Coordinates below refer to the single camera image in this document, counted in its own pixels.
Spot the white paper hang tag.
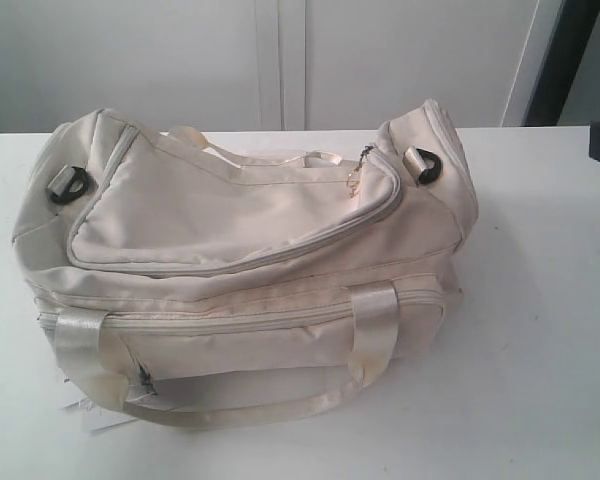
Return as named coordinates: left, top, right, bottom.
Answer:
left=56, top=377, right=136, bottom=433

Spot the gold key ring zipper pull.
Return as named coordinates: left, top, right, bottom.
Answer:
left=345, top=144, right=375, bottom=199

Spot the cream fabric duffel bag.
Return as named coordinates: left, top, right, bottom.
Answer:
left=12, top=100, right=479, bottom=429

